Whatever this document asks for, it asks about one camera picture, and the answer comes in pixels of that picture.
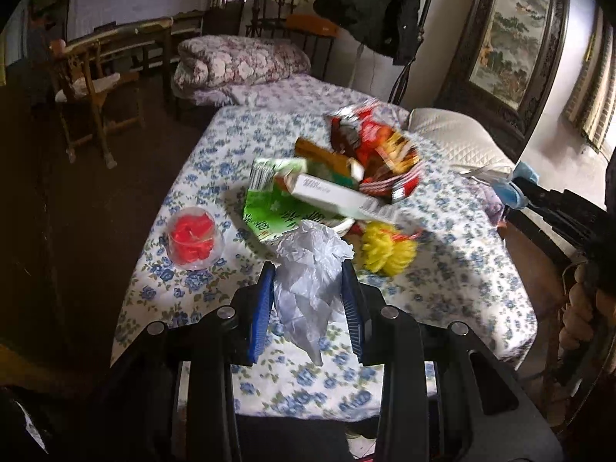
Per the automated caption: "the yellow mesh scrubber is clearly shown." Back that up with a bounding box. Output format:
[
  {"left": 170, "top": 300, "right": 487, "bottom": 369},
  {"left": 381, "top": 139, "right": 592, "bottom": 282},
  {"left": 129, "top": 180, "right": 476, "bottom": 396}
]
[{"left": 361, "top": 221, "right": 418, "bottom": 277}]

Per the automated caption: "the wooden headboard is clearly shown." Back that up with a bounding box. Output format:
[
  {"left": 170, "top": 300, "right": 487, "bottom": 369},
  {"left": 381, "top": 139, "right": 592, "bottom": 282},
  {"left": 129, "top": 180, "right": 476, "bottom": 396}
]
[{"left": 284, "top": 13, "right": 343, "bottom": 82}]

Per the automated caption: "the lilac cloth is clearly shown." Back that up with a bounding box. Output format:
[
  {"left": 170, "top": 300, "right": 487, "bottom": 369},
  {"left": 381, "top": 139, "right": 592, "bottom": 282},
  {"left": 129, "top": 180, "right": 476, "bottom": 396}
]
[{"left": 474, "top": 180, "right": 506, "bottom": 227}]

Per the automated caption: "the folded floral quilt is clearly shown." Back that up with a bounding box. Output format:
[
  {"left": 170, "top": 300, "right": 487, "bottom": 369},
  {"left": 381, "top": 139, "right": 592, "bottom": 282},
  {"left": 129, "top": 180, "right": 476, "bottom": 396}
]
[{"left": 172, "top": 35, "right": 313, "bottom": 105}]

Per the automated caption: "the black coat stand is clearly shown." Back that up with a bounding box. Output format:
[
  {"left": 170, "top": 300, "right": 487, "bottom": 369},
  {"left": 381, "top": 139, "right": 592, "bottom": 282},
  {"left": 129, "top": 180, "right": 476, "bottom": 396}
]
[{"left": 387, "top": 0, "right": 444, "bottom": 107}]

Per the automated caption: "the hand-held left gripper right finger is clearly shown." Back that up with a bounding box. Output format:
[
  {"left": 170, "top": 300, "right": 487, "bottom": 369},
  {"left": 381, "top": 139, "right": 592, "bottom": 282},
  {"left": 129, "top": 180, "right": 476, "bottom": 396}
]
[{"left": 341, "top": 260, "right": 565, "bottom": 462}]

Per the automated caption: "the dark jacket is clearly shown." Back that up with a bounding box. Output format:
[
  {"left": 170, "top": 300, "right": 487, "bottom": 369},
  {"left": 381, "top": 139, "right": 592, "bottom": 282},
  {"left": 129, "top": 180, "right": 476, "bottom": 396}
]
[{"left": 313, "top": 0, "right": 436, "bottom": 65}]

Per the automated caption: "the white plastic bag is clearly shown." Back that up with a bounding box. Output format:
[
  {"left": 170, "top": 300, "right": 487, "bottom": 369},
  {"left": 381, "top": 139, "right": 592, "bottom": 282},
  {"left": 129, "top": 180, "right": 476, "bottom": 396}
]
[{"left": 274, "top": 220, "right": 356, "bottom": 367}]

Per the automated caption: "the wooden chair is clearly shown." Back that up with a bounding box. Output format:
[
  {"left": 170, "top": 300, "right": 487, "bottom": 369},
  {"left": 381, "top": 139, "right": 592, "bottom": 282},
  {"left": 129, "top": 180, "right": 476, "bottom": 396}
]
[{"left": 45, "top": 38, "right": 145, "bottom": 169}]

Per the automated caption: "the blue cloth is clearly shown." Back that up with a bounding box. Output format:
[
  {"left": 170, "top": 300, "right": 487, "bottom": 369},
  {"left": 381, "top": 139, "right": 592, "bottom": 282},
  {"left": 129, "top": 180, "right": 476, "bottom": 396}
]
[{"left": 495, "top": 161, "right": 530, "bottom": 210}]

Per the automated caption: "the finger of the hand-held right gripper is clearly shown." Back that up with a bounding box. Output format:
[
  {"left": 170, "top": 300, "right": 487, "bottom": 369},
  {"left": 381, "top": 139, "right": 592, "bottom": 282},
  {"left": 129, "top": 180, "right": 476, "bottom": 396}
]
[{"left": 511, "top": 177, "right": 603, "bottom": 238}]

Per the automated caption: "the white strap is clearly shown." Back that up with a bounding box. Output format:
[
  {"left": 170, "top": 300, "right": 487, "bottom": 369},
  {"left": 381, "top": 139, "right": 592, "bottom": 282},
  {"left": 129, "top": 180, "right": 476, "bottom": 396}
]
[{"left": 450, "top": 161, "right": 516, "bottom": 180}]

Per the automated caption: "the wooden desk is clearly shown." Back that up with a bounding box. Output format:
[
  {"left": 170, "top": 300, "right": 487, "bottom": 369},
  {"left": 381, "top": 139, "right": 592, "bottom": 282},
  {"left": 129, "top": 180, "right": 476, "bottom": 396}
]
[{"left": 62, "top": 10, "right": 208, "bottom": 107}]

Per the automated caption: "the red snack bag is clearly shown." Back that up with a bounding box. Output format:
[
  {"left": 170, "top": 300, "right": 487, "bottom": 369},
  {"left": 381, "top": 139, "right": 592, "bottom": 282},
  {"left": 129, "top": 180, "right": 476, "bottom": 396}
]
[{"left": 358, "top": 122, "right": 425, "bottom": 204}]

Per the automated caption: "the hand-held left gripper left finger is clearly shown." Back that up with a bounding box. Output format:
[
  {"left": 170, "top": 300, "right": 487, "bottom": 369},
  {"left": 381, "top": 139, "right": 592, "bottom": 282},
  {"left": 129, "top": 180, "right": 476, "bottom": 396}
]
[{"left": 87, "top": 261, "right": 277, "bottom": 462}]

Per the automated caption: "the white quilted pillow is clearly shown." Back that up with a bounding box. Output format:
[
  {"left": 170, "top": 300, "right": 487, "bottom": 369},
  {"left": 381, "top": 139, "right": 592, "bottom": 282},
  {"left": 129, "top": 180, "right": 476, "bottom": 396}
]
[{"left": 408, "top": 107, "right": 516, "bottom": 179}]

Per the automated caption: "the green flattened carton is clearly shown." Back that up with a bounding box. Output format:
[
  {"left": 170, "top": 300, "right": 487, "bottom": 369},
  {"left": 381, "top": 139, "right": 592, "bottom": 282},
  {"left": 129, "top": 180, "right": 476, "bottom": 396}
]
[{"left": 243, "top": 158, "right": 338, "bottom": 242}]

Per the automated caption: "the person's right hand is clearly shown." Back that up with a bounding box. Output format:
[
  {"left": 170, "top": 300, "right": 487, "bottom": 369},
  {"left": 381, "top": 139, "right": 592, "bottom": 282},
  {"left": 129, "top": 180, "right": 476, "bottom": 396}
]
[{"left": 561, "top": 263, "right": 601, "bottom": 352}]

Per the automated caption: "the dark framed landscape painting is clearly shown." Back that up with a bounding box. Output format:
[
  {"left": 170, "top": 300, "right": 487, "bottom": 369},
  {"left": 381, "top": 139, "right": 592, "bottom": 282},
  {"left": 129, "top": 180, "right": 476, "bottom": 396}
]
[{"left": 433, "top": 0, "right": 571, "bottom": 155}]

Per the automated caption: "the orange brown box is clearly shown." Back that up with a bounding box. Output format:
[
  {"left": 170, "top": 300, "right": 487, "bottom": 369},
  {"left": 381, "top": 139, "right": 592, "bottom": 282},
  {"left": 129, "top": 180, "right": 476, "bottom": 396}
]
[{"left": 295, "top": 137, "right": 365, "bottom": 186}]

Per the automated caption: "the clear cup with red wrapper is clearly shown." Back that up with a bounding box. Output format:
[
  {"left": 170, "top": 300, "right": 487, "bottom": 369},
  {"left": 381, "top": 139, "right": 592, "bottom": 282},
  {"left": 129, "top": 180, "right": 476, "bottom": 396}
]
[{"left": 166, "top": 206, "right": 226, "bottom": 270}]

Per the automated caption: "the white cardboard box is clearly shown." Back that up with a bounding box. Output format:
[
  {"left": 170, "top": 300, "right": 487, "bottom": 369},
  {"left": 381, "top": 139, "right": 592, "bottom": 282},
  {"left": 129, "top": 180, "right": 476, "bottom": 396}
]
[{"left": 289, "top": 173, "right": 400, "bottom": 224}]

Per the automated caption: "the lilac floral sheet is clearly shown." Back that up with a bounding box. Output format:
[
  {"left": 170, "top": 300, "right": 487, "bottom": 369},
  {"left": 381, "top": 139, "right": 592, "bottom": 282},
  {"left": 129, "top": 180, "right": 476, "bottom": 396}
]
[{"left": 231, "top": 74, "right": 410, "bottom": 121}]

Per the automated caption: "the brown red snack wrapper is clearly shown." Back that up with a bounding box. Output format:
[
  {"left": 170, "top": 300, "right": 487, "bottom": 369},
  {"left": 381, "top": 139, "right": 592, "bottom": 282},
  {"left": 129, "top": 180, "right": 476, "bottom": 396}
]
[{"left": 327, "top": 99, "right": 388, "bottom": 156}]

